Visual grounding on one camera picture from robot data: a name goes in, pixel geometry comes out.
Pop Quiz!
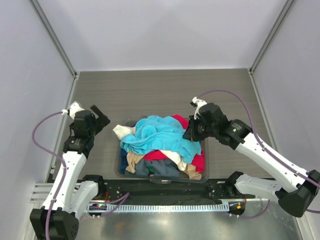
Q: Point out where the green garment in bin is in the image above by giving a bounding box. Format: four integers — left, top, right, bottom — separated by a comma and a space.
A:
146, 166, 155, 176

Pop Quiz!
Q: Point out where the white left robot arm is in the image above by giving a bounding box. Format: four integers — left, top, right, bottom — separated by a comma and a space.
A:
29, 101, 110, 240

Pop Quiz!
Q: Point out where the grey blue t shirt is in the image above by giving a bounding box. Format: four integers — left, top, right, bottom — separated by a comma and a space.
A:
133, 158, 189, 178

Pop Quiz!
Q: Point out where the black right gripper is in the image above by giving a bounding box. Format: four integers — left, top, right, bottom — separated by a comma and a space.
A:
184, 114, 218, 142

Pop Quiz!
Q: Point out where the right aluminium frame post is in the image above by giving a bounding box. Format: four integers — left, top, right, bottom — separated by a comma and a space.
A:
248, 0, 296, 75

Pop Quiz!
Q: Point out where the red t shirt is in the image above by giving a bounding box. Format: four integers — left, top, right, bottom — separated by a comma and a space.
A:
144, 114, 205, 173

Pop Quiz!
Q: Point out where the aluminium front rail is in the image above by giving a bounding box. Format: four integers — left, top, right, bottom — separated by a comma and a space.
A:
29, 181, 83, 205

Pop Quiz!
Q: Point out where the turquoise t shirt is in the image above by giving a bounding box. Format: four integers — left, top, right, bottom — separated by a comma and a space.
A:
120, 115, 202, 164

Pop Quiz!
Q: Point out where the aluminium frame post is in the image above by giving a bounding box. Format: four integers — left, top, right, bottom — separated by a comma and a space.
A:
248, 0, 296, 75
28, 0, 77, 78

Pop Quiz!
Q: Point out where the left aluminium frame post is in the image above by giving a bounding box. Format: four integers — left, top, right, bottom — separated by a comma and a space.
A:
28, 0, 77, 78

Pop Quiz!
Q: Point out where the white t shirt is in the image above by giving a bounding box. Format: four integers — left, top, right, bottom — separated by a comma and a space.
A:
113, 124, 187, 171

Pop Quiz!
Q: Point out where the dark blue t shirt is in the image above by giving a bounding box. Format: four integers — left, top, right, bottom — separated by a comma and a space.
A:
119, 148, 128, 175

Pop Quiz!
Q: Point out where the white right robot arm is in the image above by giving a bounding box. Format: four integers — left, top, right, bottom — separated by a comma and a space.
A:
183, 97, 320, 218

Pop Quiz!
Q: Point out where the white slotted cable duct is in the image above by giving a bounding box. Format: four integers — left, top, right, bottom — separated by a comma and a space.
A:
87, 202, 230, 215

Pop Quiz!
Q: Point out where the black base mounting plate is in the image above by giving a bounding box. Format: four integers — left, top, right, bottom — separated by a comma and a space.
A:
74, 177, 256, 206

